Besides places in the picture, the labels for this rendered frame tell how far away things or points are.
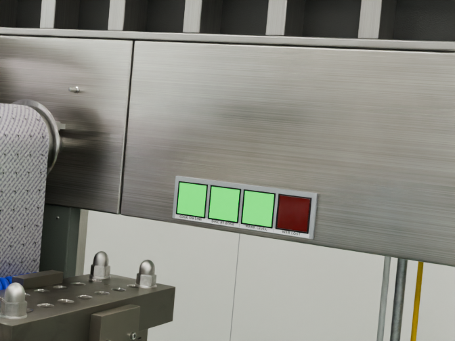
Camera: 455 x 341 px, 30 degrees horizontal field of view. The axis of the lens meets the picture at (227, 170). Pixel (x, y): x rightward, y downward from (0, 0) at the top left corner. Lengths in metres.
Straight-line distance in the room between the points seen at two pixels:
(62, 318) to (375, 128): 0.52
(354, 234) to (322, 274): 2.55
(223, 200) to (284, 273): 2.56
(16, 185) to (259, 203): 0.39
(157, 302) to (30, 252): 0.23
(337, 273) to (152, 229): 0.98
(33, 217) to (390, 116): 0.60
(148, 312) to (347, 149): 0.42
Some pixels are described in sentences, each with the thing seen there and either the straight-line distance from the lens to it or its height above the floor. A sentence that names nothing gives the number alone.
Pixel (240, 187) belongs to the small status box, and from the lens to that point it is 1.34.
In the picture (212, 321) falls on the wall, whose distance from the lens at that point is 4.10.
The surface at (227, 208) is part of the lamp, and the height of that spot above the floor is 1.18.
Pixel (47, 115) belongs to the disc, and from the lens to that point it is 1.46.
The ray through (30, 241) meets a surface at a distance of 1.44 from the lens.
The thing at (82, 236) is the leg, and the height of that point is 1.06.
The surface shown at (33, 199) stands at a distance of 1.43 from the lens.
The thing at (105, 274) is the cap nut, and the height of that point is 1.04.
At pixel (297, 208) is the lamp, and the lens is 1.29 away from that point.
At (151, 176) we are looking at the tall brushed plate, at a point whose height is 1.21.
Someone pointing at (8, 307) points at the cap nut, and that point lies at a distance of 1.17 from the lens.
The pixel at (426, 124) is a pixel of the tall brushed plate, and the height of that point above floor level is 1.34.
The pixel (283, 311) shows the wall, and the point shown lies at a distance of 3.92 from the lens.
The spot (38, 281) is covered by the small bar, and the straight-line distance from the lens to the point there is 1.38.
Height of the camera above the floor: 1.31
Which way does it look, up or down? 3 degrees down
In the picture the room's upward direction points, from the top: 5 degrees clockwise
